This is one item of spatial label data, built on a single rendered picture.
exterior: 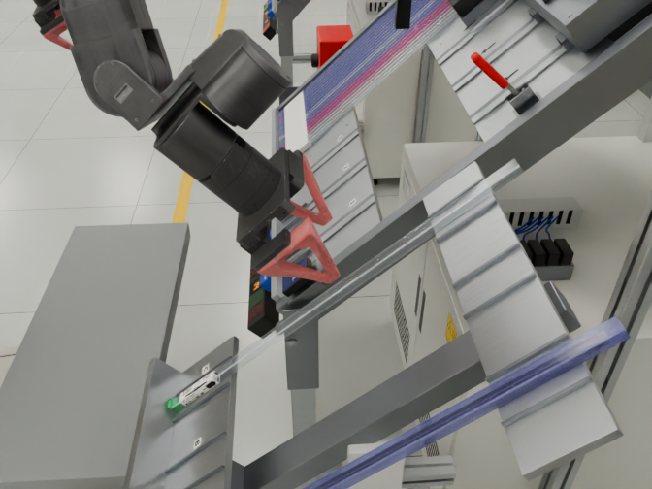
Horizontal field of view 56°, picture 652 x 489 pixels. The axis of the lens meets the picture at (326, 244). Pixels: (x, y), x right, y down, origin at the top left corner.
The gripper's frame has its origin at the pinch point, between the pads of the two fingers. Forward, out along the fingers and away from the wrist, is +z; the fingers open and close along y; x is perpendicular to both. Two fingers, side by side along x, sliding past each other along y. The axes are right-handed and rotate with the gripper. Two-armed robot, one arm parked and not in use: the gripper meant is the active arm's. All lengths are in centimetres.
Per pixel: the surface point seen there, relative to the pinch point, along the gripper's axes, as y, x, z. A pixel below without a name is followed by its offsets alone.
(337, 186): 37.9, 8.3, 15.2
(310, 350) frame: 12.8, 21.3, 20.5
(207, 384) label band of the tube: -0.6, 24.3, 4.7
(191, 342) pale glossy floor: 81, 92, 47
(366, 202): 27.8, 3.4, 15.3
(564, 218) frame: 48, -15, 59
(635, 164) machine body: 73, -33, 80
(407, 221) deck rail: 17.2, -2.2, 15.6
